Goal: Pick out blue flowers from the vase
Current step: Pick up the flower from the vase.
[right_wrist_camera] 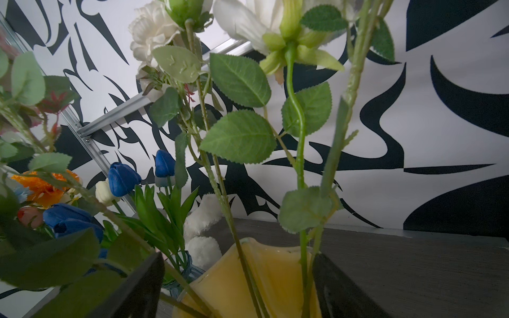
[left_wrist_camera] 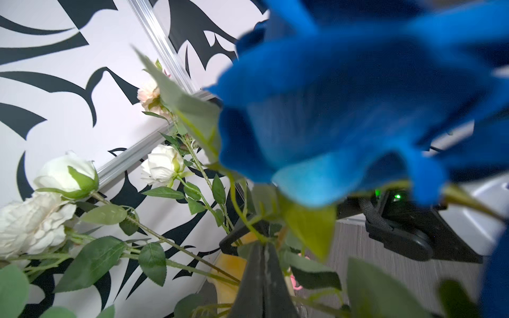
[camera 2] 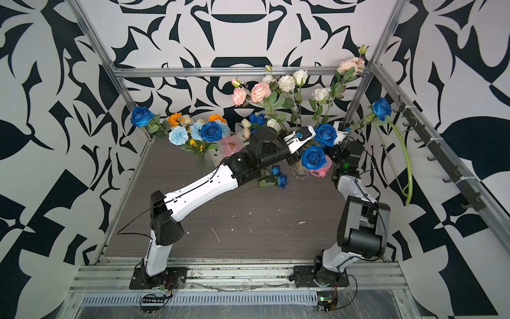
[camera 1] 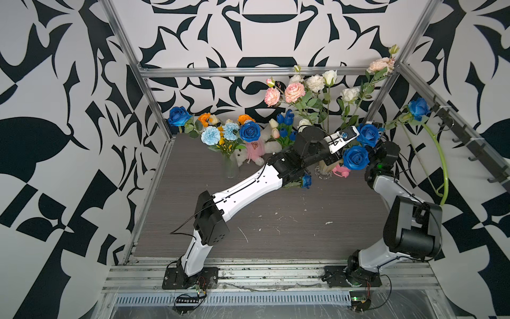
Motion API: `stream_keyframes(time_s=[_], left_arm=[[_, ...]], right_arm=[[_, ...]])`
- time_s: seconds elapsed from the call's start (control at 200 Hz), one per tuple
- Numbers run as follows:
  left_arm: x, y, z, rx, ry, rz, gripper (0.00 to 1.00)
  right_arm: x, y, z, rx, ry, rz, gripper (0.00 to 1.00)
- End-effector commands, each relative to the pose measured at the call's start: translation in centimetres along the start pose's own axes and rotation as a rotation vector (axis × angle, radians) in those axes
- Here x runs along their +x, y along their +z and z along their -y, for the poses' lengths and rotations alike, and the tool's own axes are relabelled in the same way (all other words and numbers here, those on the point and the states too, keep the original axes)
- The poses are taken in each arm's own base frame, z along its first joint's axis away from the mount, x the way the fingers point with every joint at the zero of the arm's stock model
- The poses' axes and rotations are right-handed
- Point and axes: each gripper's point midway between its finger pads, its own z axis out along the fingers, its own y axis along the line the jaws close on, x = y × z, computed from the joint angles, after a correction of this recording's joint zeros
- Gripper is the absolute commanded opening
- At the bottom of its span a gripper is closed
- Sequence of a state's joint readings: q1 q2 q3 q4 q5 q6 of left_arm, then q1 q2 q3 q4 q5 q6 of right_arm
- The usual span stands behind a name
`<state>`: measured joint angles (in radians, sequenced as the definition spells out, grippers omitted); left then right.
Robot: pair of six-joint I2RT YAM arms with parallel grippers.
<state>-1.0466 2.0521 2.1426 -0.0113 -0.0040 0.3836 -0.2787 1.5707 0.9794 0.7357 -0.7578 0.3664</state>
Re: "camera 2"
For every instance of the blue white tulip bunch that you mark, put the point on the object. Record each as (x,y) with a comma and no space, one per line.
(252,123)

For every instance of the blue orange mixed bouquet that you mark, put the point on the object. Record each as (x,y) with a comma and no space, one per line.
(197,137)

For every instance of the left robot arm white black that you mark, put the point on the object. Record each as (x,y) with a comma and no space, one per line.
(266,148)

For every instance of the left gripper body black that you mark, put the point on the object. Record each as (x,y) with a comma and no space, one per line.
(293,158)

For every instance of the controller board with wires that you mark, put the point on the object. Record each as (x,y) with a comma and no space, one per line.
(152,302)
(336,298)

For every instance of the yellow ruffled glass vase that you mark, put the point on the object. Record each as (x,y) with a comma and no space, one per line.
(299,171)

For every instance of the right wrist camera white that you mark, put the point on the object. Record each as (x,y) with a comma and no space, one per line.
(342,131)

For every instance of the clear glass vase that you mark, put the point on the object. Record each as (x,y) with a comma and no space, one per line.
(206,163)

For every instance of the single blue rose stem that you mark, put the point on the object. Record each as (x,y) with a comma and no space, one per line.
(275,177)

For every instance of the pink alarm clock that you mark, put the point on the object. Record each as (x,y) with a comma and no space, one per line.
(323,171)

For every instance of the right controller board with wires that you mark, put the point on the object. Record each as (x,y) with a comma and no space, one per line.
(336,298)

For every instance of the blue rose spray stem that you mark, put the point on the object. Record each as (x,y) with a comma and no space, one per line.
(380,114)

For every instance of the white rose stems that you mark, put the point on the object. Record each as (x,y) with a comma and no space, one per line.
(284,100)

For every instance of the pink rose stem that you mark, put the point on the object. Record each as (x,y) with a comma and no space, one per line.
(258,95)
(348,71)

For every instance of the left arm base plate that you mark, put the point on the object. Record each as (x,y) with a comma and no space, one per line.
(170,278)

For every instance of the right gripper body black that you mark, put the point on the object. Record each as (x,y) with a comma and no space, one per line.
(344,143)

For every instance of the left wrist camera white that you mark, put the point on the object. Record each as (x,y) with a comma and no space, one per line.
(296,140)

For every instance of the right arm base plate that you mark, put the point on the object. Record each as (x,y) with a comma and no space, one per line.
(317,277)

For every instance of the pink rose stem right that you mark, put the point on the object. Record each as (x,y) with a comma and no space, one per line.
(348,71)

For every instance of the black hook rail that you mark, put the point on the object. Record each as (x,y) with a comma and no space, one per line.
(441,152)

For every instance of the white plush toy pink shirt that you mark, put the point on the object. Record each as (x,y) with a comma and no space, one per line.
(230,145)

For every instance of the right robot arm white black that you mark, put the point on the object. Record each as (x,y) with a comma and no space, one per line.
(362,233)

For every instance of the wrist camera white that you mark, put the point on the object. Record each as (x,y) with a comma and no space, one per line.
(296,140)
(342,131)

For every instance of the pink rose stem left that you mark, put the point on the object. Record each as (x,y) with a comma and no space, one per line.
(258,95)

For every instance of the left controller board with wires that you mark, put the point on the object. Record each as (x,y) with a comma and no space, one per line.
(152,302)

